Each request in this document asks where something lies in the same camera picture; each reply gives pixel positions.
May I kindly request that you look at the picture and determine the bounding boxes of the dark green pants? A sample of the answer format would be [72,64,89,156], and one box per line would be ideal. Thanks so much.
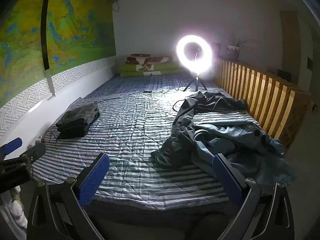
[151,91,249,168]

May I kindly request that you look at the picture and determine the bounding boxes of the blue denim garment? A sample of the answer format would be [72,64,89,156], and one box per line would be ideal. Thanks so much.
[192,124,297,185]

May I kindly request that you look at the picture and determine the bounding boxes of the stack of folded dark clothes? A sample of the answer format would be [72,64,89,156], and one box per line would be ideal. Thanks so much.
[55,102,101,140]

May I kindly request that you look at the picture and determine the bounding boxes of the potted plant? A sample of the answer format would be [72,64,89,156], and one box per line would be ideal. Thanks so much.
[226,31,255,61]

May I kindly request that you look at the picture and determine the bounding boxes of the black tripod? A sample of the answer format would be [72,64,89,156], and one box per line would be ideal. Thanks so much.
[183,74,208,92]

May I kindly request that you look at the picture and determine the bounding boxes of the person's left forearm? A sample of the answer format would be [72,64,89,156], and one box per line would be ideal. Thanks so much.
[0,186,28,240]

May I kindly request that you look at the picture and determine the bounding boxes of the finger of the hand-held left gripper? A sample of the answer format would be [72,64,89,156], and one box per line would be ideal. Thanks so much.
[14,142,47,167]
[0,137,23,160]

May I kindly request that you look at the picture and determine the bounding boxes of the brown patterned folded blanket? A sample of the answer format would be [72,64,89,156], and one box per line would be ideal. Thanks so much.
[126,53,174,65]

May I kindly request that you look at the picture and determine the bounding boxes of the green landscape wall poster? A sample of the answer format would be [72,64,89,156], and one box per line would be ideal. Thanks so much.
[0,0,117,137]

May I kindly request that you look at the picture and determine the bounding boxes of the wooden door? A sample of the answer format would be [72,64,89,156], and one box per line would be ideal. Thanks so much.
[280,10,300,74]

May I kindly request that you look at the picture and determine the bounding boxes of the dark box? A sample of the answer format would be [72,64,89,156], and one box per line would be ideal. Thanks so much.
[277,69,292,82]

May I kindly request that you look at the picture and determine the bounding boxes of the wooden slat railing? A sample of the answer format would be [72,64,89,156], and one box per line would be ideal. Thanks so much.
[212,56,313,153]

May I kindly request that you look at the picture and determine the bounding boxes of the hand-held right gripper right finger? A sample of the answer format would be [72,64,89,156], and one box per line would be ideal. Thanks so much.
[211,154,295,240]

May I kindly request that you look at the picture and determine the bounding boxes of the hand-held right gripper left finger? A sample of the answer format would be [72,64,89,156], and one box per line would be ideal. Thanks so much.
[26,152,110,240]

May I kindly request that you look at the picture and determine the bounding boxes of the thin black ring light cable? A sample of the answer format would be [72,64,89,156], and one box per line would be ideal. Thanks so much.
[96,86,190,112]

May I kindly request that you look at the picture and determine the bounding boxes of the looped black cable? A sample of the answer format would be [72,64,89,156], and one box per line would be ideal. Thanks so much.
[40,130,59,144]

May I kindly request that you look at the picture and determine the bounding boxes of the black and white hanging strip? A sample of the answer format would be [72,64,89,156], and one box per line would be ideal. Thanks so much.
[40,0,56,97]

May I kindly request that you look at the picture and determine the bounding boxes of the green folded quilt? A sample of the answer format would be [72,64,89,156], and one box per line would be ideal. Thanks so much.
[119,61,184,78]

